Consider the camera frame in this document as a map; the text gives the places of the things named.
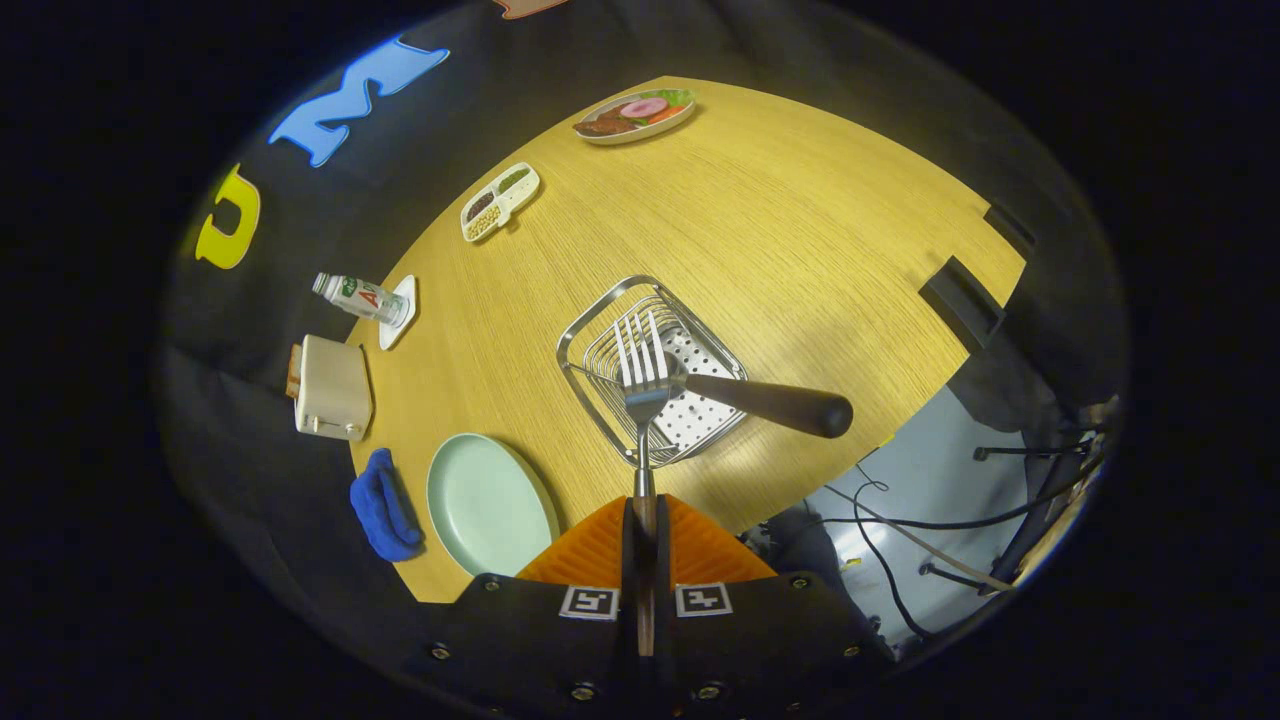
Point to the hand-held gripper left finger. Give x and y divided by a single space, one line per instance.
630 560

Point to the brown meat pieces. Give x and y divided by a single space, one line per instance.
603 124

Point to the black table clamp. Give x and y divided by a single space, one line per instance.
962 300
1010 230

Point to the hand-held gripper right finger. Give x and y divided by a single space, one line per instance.
663 560

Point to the pink ham slice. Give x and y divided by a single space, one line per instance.
643 107

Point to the white plate of food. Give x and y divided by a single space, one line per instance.
630 139

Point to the white divided dish of beans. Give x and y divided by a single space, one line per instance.
500 202

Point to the red tomato slice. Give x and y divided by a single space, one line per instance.
667 114

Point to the pale green plate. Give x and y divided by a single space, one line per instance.
490 505

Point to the blue cloth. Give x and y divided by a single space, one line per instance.
385 515

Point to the green lettuce leaf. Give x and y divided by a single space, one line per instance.
678 97

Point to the small plastic bottle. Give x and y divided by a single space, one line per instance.
365 298

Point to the white coaster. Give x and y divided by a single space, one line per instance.
392 335

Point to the white toaster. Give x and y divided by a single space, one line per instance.
335 390

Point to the brown toast slice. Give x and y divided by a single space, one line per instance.
294 372

